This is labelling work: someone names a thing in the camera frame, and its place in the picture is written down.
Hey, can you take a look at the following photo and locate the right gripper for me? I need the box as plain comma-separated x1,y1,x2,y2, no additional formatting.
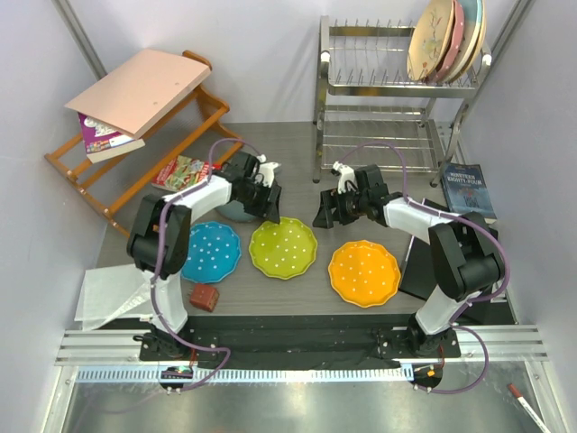
313,185,369,229

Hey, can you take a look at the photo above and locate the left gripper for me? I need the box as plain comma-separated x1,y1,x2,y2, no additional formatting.
235,179,279,224

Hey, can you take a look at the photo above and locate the green dotted plate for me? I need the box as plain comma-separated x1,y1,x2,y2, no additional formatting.
248,216,317,281

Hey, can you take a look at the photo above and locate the metal dish rack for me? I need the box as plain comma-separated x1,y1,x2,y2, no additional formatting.
312,15,492,185

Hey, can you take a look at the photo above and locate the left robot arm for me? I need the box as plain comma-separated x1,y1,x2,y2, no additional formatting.
127,152,281,360

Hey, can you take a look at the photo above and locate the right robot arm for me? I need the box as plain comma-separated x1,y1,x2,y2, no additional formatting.
313,162,508,356

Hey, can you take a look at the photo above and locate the wooden rack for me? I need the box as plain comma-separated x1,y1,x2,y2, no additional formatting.
45,51,242,235

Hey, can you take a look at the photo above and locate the dark blue-grey plate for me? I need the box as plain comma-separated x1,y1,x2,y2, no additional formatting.
215,164,283,225

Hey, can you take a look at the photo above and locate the blue dotted plate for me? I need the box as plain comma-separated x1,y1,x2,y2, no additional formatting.
181,221,242,284

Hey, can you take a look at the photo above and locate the orange dotted plate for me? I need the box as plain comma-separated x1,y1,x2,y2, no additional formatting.
327,240,401,309

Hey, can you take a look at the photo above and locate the red comic book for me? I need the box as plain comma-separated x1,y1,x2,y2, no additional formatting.
151,155,208,193

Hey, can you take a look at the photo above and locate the brown square block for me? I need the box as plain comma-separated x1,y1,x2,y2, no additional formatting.
188,283,220,312

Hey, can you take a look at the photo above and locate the black box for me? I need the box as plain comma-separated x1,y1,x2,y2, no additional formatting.
398,220,499,301

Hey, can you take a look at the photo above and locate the dark blue paperback book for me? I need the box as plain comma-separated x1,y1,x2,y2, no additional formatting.
441,163,497,224

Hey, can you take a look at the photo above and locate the white cloth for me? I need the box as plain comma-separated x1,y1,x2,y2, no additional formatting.
74,264,153,331

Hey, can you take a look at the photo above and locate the pink folder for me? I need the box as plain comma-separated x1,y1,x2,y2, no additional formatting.
66,49,211,138

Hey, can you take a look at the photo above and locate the purple white book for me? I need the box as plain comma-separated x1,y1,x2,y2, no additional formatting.
78,113,145,163

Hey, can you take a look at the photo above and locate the cream floral plate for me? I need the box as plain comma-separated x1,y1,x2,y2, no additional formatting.
407,0,454,81

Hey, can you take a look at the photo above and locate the pink dotted plate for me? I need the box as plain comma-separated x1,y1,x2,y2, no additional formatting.
428,0,464,84

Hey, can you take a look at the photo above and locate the cream blue rimmed plate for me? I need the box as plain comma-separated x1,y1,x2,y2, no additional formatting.
444,0,484,83

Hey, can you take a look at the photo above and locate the red white marker pen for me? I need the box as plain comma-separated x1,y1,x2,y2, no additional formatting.
508,383,551,433

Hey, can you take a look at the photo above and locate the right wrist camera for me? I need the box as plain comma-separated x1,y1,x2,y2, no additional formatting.
331,161,357,194

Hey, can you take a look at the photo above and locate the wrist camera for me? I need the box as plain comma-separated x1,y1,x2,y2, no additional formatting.
254,154,281,188
331,161,357,194

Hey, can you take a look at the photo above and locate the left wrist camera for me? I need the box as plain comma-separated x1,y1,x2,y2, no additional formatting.
254,154,281,188

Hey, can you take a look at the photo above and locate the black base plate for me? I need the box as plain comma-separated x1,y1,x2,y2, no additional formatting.
133,314,461,371

